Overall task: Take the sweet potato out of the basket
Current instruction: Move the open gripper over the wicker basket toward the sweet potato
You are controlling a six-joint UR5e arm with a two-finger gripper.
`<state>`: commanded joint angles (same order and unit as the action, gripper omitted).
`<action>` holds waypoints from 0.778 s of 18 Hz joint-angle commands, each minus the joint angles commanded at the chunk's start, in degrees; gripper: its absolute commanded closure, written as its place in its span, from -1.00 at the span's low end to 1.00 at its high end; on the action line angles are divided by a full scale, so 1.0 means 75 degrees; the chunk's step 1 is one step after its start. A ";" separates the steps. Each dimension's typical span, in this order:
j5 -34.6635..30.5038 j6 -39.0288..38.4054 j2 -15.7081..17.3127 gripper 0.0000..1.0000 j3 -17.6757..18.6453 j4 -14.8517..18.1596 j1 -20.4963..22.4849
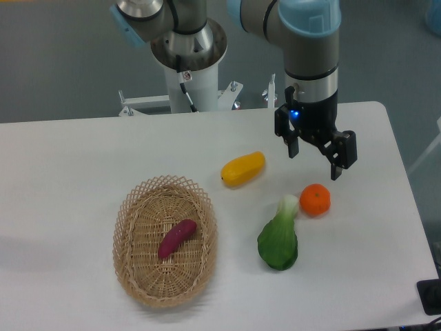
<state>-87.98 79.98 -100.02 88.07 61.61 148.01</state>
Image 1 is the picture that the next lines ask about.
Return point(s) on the woven wicker basket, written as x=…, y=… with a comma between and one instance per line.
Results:
x=146, y=215

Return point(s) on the orange tangerine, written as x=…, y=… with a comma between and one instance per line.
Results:
x=315, y=200

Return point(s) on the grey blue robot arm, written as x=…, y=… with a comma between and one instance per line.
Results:
x=188, y=44

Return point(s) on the purple sweet potato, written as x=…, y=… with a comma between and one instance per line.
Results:
x=181, y=232

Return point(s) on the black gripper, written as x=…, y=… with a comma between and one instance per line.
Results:
x=315, y=123

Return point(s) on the blue object top right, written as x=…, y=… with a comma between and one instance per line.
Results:
x=433, y=16

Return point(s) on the yellow mango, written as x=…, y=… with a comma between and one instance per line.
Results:
x=243, y=169

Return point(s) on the green bok choy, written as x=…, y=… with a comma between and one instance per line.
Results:
x=277, y=243

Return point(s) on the black device at table edge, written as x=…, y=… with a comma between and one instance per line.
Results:
x=429, y=293

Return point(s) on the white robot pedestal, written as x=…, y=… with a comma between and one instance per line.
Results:
x=201, y=86

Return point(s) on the white frame right edge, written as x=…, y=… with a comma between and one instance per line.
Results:
x=427, y=151

